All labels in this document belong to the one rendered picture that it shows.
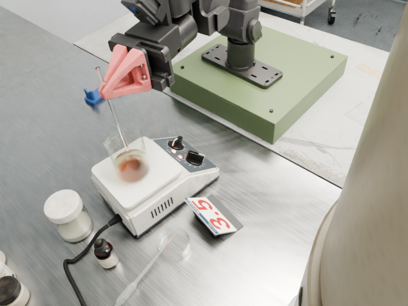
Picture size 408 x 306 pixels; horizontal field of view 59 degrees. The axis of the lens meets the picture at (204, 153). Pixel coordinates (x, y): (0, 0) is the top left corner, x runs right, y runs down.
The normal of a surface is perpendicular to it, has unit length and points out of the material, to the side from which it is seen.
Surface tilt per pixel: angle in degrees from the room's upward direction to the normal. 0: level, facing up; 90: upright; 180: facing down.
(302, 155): 0
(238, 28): 77
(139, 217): 90
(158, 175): 0
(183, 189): 90
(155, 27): 1
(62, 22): 90
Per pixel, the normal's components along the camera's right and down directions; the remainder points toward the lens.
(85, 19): 0.75, 0.45
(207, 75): -0.04, -0.68
